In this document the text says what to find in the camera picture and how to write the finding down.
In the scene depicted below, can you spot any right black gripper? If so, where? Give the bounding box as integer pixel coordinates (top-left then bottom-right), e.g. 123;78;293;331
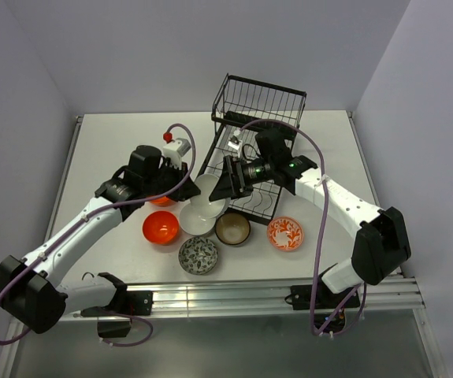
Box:
210;154;275;202

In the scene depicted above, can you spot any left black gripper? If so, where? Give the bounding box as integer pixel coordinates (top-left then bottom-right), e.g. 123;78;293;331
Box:
143;159;200;202

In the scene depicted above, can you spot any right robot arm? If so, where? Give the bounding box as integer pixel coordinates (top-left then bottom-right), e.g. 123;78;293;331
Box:
209;128;411;307

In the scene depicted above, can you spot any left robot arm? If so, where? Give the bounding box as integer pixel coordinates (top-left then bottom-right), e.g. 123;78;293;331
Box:
0;139;200;334

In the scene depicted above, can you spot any far orange bowl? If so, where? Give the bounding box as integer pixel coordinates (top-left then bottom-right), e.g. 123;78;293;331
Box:
150;196;173;207

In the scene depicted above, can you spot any brown beige bowl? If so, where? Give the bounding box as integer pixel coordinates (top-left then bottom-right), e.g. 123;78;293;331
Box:
214;213;251;247

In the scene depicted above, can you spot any near orange bowl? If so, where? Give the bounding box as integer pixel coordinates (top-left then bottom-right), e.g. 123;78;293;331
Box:
142;210;180;245

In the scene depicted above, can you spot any black white patterned bowl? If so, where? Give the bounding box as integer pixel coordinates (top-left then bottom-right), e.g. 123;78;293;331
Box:
178;236;219;276

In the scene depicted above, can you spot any orange white patterned bowl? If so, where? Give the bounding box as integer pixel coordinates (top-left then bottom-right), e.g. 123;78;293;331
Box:
266;216;304;252

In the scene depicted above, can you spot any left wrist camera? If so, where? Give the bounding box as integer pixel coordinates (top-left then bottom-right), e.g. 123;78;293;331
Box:
162;132;191;168

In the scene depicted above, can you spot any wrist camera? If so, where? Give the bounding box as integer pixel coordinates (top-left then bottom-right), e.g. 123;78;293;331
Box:
162;132;191;168
228;135;243;151

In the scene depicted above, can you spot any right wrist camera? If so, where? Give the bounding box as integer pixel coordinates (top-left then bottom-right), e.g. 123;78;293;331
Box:
228;135;243;151

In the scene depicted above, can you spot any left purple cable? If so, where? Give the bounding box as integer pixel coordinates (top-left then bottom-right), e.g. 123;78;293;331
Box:
0;123;196;347

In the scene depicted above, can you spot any purple cable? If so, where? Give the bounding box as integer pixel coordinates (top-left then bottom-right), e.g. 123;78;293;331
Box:
237;119;367;336
0;123;196;347

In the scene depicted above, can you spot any black wire dish rack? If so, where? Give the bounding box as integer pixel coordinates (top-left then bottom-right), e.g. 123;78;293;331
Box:
199;73;307;225

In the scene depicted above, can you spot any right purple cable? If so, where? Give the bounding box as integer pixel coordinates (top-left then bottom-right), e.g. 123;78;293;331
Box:
237;119;367;336

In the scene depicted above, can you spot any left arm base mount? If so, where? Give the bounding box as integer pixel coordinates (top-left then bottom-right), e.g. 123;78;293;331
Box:
80;290;154;343

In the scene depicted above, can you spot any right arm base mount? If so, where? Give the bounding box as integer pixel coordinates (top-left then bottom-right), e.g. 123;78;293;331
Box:
284;283;361;310

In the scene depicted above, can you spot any aluminium mounting rail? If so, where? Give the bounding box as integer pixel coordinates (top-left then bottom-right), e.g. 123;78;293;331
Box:
127;274;425;319

